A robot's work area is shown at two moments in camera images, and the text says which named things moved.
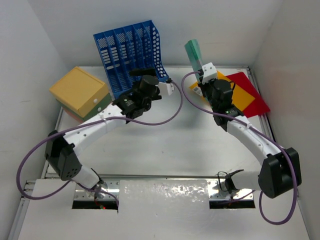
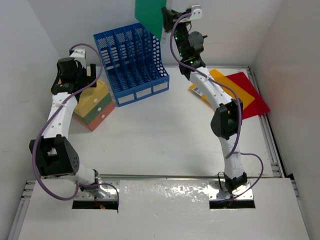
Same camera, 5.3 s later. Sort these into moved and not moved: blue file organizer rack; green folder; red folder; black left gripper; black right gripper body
Moved: black left gripper; green folder; black right gripper body
Not moved: blue file organizer rack; red folder
